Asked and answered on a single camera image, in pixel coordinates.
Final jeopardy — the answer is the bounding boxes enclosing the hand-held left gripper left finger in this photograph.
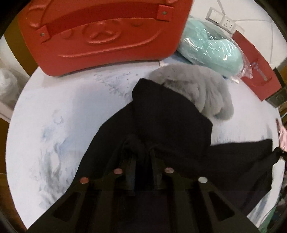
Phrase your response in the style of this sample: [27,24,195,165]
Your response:
[27,154,138,233]

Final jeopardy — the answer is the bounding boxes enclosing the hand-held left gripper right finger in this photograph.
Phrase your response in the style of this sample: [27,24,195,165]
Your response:
[150,152,262,233]

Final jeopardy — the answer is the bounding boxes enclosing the black printed sweatshirt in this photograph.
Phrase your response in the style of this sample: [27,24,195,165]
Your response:
[60,78,284,225]

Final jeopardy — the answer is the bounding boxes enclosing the grey plush toy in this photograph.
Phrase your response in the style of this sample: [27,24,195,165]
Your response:
[149,63,234,120]

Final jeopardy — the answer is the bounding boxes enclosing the teal plush in plastic bag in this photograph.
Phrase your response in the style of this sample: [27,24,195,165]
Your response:
[177,15,254,84]

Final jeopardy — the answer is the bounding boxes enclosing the pink cloth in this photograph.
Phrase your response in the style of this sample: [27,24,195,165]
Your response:
[276,118,287,153]

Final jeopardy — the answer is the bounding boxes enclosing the black gift bag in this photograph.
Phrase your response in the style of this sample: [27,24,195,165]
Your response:
[266,91,286,108]

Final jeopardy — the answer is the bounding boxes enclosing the red paper bag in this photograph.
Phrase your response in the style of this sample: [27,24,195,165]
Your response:
[232,30,282,102]

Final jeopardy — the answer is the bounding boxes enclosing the red bear embossed suitcase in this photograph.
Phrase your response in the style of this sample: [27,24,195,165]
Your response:
[17,0,194,78]

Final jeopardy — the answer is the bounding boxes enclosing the white plastic bag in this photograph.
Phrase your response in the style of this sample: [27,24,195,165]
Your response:
[0,67,22,108]

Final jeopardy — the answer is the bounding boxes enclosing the brown wooden panel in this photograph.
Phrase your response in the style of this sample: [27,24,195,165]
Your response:
[4,19,43,79]

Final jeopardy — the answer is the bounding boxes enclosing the white wall switch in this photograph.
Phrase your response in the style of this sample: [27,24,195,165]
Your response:
[206,7,222,24]

